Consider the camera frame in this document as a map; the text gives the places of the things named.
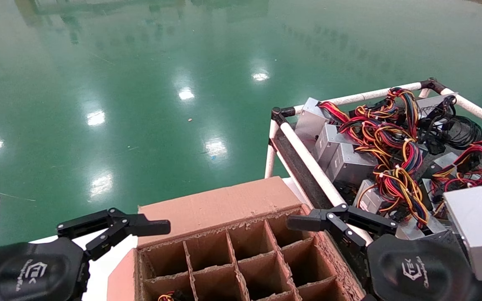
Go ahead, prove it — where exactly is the white labelled power supply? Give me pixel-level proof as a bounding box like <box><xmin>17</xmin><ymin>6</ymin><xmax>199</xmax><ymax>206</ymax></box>
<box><xmin>417</xmin><ymin>92</ymin><xmax>459</xmax><ymax>122</ymax></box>

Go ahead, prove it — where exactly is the multicolour wire bundle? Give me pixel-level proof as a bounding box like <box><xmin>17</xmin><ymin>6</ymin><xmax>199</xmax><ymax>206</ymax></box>
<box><xmin>157</xmin><ymin>291</ymin><xmax>191</xmax><ymax>301</ymax></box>

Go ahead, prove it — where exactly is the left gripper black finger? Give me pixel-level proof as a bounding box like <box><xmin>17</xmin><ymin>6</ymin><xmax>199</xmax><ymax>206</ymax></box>
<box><xmin>56</xmin><ymin>208</ymin><xmax>171</xmax><ymax>261</ymax></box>

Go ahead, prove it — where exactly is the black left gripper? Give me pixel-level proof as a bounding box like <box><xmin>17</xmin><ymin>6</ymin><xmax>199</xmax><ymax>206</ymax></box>
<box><xmin>0</xmin><ymin>237</ymin><xmax>90</xmax><ymax>301</ymax></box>

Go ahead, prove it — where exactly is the white pipe frame cart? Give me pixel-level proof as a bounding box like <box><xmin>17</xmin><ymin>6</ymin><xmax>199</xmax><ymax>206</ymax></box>
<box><xmin>265</xmin><ymin>77</ymin><xmax>482</xmax><ymax>293</ymax></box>

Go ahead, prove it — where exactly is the black coiled power cord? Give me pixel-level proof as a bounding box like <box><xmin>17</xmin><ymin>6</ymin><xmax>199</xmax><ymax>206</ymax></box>
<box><xmin>444</xmin><ymin>114</ymin><xmax>482</xmax><ymax>150</ymax></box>

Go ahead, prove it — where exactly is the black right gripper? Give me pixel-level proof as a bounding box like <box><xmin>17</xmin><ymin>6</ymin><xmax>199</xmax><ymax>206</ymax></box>
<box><xmin>286</xmin><ymin>204</ymin><xmax>478</xmax><ymax>301</ymax></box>

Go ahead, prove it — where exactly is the black power cord with plug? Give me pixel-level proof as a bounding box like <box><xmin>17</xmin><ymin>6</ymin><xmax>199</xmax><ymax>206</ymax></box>
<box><xmin>418</xmin><ymin>95</ymin><xmax>457</xmax><ymax>156</ymax></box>

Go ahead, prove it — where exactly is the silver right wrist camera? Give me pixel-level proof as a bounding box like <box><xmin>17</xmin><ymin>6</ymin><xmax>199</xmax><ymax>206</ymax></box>
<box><xmin>443</xmin><ymin>186</ymin><xmax>482</xmax><ymax>281</ymax></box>

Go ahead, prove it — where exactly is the cardboard box with dividers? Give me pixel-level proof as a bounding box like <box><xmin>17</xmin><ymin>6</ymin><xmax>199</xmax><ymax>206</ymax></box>
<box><xmin>107</xmin><ymin>176</ymin><xmax>369</xmax><ymax>301</ymax></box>

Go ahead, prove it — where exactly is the silver computer power supply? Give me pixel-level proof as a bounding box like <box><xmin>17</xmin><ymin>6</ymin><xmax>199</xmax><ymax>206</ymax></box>
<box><xmin>352</xmin><ymin>179</ymin><xmax>390</xmax><ymax>214</ymax></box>
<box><xmin>394</xmin><ymin>211</ymin><xmax>449</xmax><ymax>242</ymax></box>
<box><xmin>424</xmin><ymin>152</ymin><xmax>460</xmax><ymax>178</ymax></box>
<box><xmin>295</xmin><ymin>97</ymin><xmax>333</xmax><ymax>153</ymax></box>
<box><xmin>326</xmin><ymin>143</ymin><xmax>379</xmax><ymax>189</ymax></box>
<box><xmin>315</xmin><ymin>124</ymin><xmax>361</xmax><ymax>168</ymax></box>

